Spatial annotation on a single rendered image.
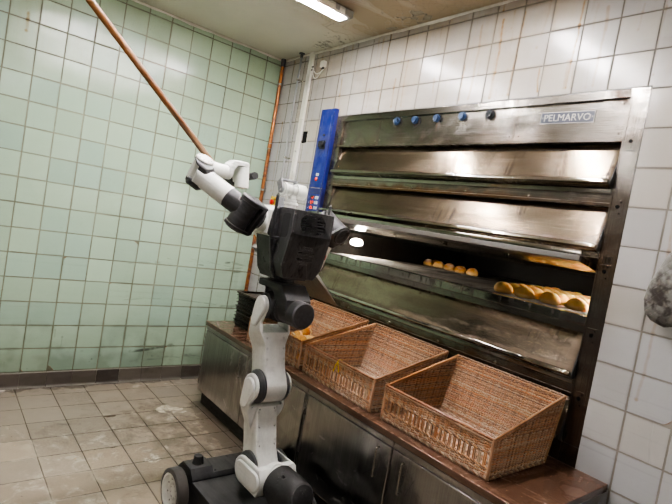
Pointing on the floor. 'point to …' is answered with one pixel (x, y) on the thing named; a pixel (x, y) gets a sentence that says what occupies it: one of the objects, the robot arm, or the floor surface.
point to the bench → (368, 444)
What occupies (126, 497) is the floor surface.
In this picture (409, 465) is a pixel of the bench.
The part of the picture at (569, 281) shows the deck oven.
